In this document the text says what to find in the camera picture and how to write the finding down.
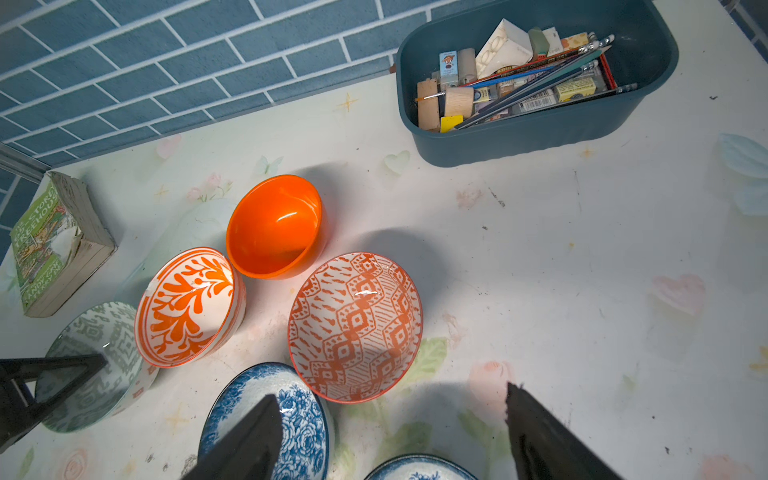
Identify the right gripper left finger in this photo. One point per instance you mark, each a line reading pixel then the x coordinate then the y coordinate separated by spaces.
pixel 250 450

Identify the blue floral bowl left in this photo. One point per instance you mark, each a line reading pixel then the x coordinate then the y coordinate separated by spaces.
pixel 308 432

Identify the teal plastic bin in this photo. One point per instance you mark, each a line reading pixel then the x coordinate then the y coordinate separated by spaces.
pixel 639 47

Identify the art supplies in bin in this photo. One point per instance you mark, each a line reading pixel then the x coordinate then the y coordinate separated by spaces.
pixel 516 73

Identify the blue floral bowl right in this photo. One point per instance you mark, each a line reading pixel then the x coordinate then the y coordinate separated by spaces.
pixel 419 467

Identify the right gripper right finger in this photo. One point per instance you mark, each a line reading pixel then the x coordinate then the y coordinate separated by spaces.
pixel 544 448

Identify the blue floral bowl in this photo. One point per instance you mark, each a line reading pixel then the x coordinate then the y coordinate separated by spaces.
pixel 308 432
pixel 419 467

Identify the red geometric pattern bowl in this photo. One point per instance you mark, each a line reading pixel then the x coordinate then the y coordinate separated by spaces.
pixel 355 327

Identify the orange floral bowl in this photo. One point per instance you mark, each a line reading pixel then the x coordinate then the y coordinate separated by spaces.
pixel 190 308

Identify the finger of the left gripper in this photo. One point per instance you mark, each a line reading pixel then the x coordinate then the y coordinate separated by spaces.
pixel 33 388

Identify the plain orange bowl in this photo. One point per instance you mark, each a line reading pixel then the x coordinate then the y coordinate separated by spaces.
pixel 278 229

